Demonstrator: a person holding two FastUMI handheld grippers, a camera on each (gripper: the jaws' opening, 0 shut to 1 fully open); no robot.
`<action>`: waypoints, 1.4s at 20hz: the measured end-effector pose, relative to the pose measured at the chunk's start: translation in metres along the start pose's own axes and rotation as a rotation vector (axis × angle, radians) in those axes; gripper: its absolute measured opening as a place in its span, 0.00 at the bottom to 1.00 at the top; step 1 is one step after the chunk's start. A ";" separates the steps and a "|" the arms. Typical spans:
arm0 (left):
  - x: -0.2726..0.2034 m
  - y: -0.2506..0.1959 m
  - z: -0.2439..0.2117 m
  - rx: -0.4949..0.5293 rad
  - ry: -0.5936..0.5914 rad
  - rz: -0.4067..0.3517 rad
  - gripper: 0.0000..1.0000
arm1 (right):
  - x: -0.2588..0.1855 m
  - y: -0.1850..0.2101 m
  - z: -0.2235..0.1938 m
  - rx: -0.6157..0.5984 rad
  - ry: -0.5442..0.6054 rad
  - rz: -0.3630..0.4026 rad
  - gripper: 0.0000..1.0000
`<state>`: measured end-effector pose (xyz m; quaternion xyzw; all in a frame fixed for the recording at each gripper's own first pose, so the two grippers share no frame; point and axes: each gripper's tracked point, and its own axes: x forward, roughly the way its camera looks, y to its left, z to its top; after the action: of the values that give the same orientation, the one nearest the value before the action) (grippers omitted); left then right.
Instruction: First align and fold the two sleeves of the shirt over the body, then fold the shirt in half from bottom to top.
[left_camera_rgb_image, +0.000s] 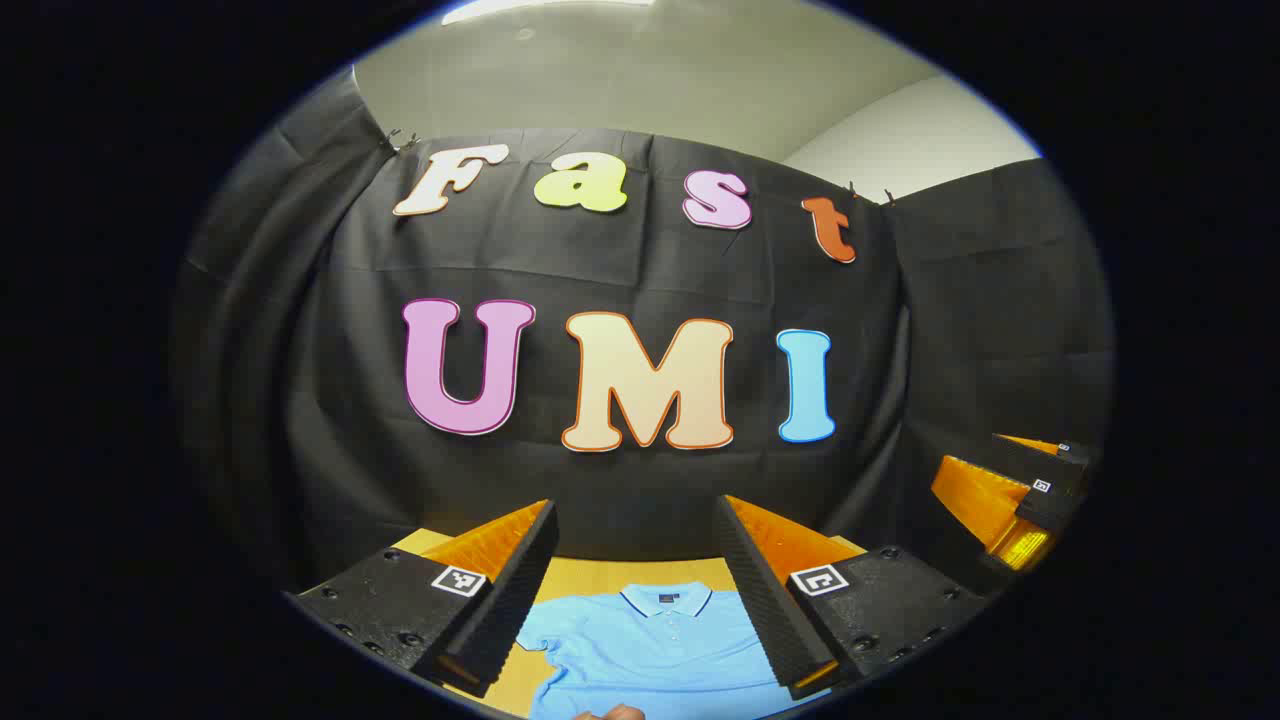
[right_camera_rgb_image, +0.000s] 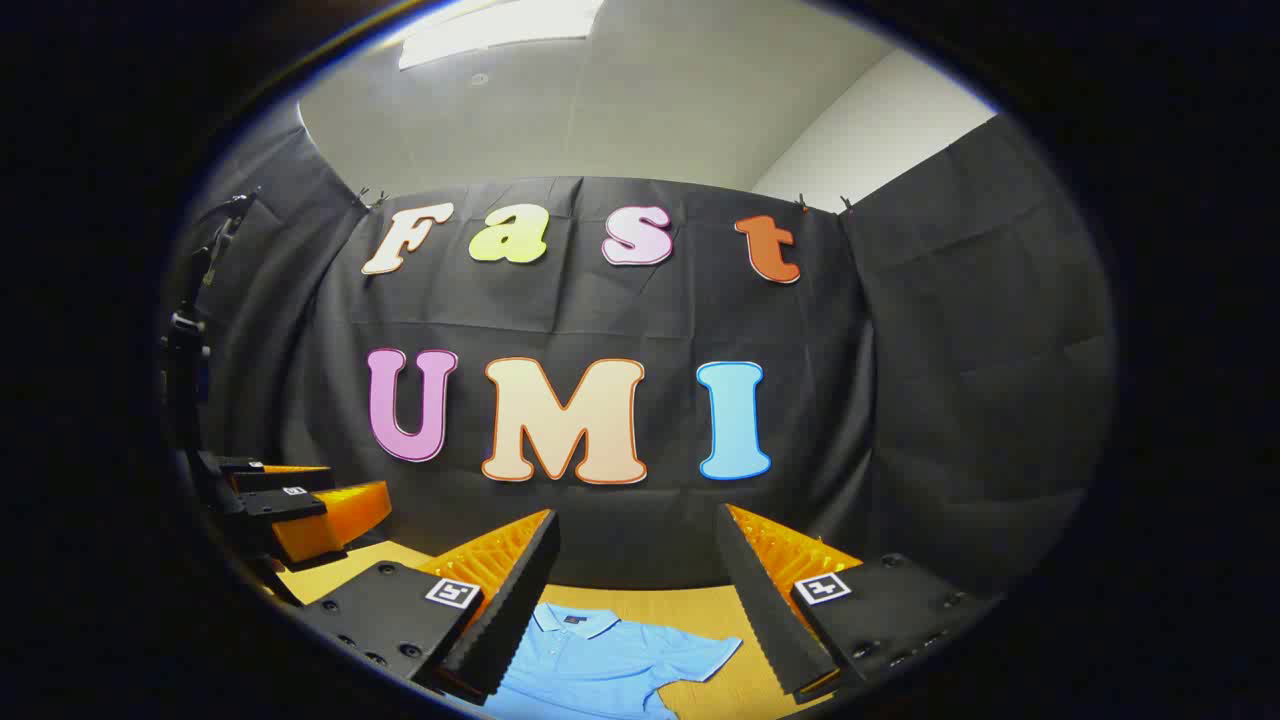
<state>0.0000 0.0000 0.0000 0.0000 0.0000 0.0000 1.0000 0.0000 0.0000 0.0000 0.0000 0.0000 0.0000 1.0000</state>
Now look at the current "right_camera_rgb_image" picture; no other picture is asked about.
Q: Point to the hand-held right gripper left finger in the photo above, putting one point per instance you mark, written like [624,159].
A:
[505,600]

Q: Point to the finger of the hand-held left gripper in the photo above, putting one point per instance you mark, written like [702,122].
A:
[285,503]
[275,478]

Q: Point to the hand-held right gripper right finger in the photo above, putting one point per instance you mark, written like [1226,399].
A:
[765,600]

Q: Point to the light blue T-shirt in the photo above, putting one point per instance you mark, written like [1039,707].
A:
[600,660]

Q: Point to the black backdrop cloth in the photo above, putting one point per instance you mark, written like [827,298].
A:
[620,320]

